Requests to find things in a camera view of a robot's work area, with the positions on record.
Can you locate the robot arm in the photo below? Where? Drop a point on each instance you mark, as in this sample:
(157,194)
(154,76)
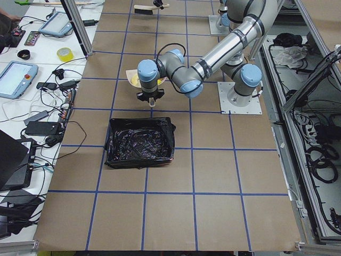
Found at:
(247,21)

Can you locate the smartphone with colourful screen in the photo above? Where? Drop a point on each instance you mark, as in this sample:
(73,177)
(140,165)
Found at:
(32,38)

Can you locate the aluminium frame post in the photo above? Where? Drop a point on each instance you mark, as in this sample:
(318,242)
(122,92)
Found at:
(76,21)

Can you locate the yellow tape roll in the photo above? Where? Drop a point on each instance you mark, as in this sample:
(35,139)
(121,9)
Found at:
(65,54)

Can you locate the far blue teach pendant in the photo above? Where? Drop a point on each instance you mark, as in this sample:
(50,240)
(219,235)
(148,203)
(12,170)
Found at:
(58,25)

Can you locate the black power adapter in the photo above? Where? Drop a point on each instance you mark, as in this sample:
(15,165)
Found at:
(37,128)

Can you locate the near blue teach pendant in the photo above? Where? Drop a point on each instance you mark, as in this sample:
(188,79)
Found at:
(16,77)

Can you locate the blue teach pendant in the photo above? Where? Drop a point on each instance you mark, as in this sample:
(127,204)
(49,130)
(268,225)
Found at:
(16,77)
(58,25)

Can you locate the beige plastic dustpan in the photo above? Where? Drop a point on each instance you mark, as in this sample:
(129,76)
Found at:
(129,74)

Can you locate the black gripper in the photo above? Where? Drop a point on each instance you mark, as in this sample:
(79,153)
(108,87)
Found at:
(149,96)

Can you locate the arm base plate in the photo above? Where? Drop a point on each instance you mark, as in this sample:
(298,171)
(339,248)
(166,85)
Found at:
(219,24)
(234,104)

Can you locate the curved melon rind piece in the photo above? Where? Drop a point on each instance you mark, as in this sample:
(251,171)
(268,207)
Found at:
(135,81)

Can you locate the crumpled white cloth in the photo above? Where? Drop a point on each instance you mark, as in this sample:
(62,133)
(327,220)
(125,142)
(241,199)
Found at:
(291,57)

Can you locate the black power strip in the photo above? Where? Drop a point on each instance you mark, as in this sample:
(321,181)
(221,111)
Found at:
(67,107)

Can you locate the bin with black bag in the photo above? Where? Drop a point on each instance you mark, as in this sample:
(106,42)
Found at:
(140,142)

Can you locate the black laptop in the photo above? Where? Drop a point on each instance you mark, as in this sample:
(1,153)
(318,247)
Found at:
(17,159)

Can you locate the beige hand brush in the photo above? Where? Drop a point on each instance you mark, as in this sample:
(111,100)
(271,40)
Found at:
(148,10)

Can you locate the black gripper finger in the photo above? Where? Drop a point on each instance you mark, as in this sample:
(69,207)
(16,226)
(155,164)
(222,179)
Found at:
(159,4)

